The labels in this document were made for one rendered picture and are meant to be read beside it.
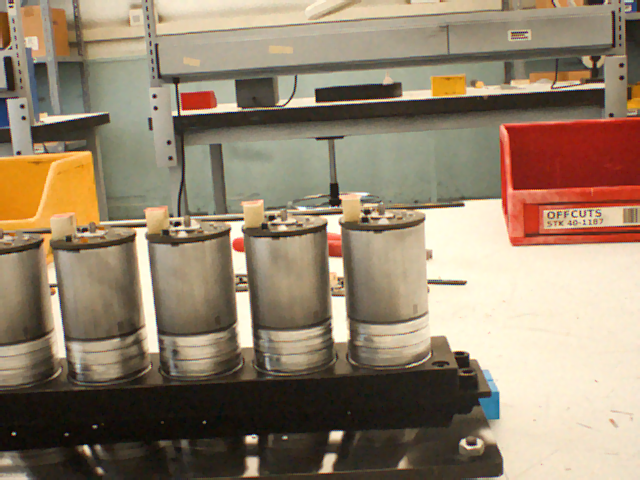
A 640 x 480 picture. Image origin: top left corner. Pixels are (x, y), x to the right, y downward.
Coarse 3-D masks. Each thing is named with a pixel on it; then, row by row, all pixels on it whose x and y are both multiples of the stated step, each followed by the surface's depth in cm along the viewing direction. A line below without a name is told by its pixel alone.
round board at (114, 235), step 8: (80, 232) 25; (112, 232) 25; (120, 232) 25; (128, 232) 25; (56, 240) 24; (64, 240) 24; (72, 240) 24; (80, 240) 24; (96, 240) 24; (104, 240) 24; (112, 240) 24; (120, 240) 24; (56, 248) 24; (64, 248) 24; (72, 248) 24; (80, 248) 24
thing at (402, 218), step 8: (368, 208) 25; (360, 216) 24; (368, 216) 24; (400, 216) 24; (408, 216) 24; (416, 216) 24; (424, 216) 24; (344, 224) 24; (352, 224) 24; (360, 224) 24; (368, 224) 24; (376, 224) 23; (384, 224) 23; (392, 224) 23; (400, 224) 23; (408, 224) 23; (416, 224) 24
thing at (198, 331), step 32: (160, 256) 24; (192, 256) 24; (224, 256) 24; (160, 288) 24; (192, 288) 24; (224, 288) 24; (160, 320) 24; (192, 320) 24; (224, 320) 24; (160, 352) 25; (192, 352) 24; (224, 352) 24
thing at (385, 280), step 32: (352, 256) 24; (384, 256) 23; (416, 256) 24; (352, 288) 24; (384, 288) 24; (416, 288) 24; (352, 320) 24; (384, 320) 24; (416, 320) 24; (352, 352) 25; (384, 352) 24; (416, 352) 24
